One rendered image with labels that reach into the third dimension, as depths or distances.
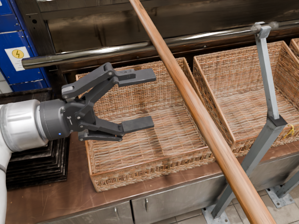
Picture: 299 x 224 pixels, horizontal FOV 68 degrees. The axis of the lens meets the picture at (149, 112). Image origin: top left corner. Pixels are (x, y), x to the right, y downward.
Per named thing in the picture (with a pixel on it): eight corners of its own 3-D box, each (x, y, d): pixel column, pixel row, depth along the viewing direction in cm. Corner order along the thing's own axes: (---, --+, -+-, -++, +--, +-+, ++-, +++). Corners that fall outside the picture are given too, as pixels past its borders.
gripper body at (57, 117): (37, 92, 42) (88, 83, 43) (51, 121, 48) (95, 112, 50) (35, 122, 37) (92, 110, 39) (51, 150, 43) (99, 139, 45)
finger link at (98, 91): (78, 106, 45) (72, 103, 44) (116, 70, 41) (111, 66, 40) (80, 121, 42) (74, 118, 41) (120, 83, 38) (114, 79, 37)
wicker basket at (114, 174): (85, 112, 125) (73, 73, 105) (179, 94, 136) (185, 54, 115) (95, 195, 94) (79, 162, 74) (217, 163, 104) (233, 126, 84)
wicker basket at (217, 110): (184, 94, 136) (191, 54, 115) (264, 77, 146) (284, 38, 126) (225, 162, 104) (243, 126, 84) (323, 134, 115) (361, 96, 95)
